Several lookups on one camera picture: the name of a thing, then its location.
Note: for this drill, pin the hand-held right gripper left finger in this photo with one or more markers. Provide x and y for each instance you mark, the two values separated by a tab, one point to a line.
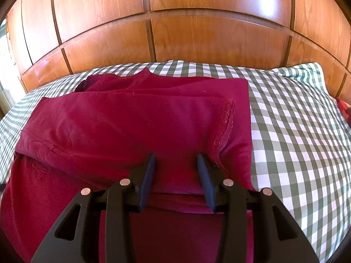
146	180

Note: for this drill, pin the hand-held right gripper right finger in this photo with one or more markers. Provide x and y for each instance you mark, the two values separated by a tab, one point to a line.
205	180

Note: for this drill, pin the dark red sweater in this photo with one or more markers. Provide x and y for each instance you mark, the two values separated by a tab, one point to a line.
123	128

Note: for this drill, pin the green checked bedsheet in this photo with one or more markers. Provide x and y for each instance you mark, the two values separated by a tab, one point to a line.
288	142

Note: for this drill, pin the wooden wardrobe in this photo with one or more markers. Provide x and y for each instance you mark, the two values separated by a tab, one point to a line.
192	38

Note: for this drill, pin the multicolour plaid pillow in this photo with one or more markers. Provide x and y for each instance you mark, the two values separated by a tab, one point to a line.
345	109

